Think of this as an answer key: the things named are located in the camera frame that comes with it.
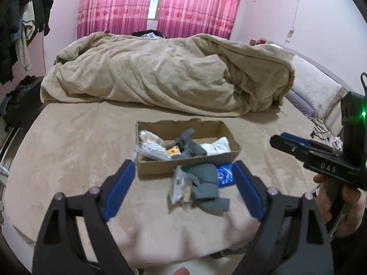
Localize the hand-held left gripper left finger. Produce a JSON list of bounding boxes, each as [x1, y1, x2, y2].
[[31, 159, 136, 275]]

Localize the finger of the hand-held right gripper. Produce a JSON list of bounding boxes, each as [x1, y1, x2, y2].
[[270, 135, 343, 161], [280, 132, 343, 152]]

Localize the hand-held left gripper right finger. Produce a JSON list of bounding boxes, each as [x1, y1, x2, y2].
[[229, 160, 336, 275]]

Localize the cardboard box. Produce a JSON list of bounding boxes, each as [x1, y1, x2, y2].
[[135, 118, 241, 178]]

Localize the grey sock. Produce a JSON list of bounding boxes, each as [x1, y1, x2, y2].
[[166, 129, 207, 159], [183, 164, 230, 214]]

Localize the person's right hand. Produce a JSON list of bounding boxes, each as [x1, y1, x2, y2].
[[313, 174, 367, 238]]

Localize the blue plastic packet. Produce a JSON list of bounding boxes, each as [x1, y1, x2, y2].
[[216, 165, 237, 188]]

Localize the lavender pillow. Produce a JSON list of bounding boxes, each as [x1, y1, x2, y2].
[[285, 90, 316, 118]]

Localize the clear plastic bag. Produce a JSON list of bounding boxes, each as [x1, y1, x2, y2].
[[135, 130, 172, 161]]

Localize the white cloth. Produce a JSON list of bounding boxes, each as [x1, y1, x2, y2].
[[201, 137, 231, 156]]

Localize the white pillow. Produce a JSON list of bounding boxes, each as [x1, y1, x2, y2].
[[287, 55, 345, 119]]

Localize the clear plastic packet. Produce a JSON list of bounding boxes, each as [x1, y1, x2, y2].
[[168, 166, 196, 207]]

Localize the beige bed sheet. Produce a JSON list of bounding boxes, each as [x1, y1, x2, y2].
[[3, 97, 331, 265]]

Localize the grey bed headboard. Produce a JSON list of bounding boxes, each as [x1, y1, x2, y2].
[[282, 47, 367, 99]]

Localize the metal rack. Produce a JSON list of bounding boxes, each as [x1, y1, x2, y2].
[[0, 126, 18, 198]]

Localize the beige blanket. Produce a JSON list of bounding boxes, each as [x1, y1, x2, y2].
[[40, 31, 296, 118]]

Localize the black bag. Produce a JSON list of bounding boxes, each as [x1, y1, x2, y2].
[[1, 75, 44, 128]]

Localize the pink curtain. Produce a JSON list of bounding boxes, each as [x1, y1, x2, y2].
[[77, 0, 156, 39], [156, 0, 247, 40]]

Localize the pale hanging garment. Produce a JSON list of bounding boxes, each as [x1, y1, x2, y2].
[[14, 1, 37, 72]]

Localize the dark hanging clothes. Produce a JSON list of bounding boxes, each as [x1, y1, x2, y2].
[[0, 0, 25, 86]]

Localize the black hanging jacket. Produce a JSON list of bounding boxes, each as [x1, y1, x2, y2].
[[31, 0, 54, 36]]

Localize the tangled cables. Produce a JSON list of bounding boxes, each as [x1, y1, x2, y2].
[[310, 117, 344, 150]]

